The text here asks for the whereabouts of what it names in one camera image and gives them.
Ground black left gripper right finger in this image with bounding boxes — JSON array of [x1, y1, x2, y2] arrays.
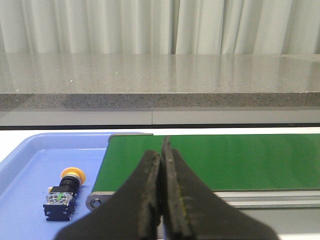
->
[[161, 136, 278, 240]]

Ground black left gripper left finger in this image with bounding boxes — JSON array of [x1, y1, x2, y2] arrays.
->
[[55, 150, 161, 240]]

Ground yellow push button switch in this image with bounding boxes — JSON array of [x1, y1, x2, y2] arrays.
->
[[43, 167, 86, 222]]

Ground green conveyor belt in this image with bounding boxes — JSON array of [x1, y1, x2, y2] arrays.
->
[[91, 133, 320, 194]]

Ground grey stone counter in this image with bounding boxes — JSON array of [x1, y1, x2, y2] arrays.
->
[[0, 53, 320, 127]]

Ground white curtain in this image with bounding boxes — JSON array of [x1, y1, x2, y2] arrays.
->
[[0, 0, 320, 55]]

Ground aluminium conveyor frame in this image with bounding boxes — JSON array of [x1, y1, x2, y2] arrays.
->
[[85, 132, 320, 212]]

